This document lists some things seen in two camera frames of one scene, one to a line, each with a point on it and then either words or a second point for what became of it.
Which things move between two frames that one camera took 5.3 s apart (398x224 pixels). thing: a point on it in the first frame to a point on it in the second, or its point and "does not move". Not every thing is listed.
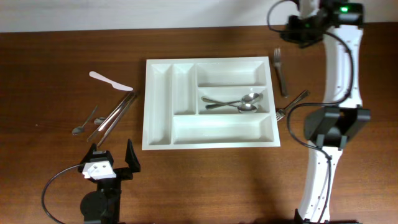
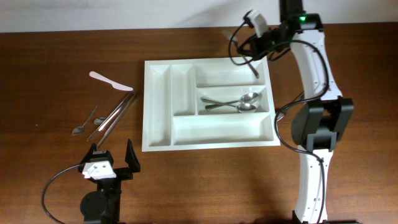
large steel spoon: x=247 y=98 does not move
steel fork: x=281 y=113 does not move
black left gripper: x=127 y=173 does not move
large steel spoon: x=243 y=107 does not move
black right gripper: x=291 y=32 to x=255 y=49
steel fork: x=277 y=62 to x=234 y=41
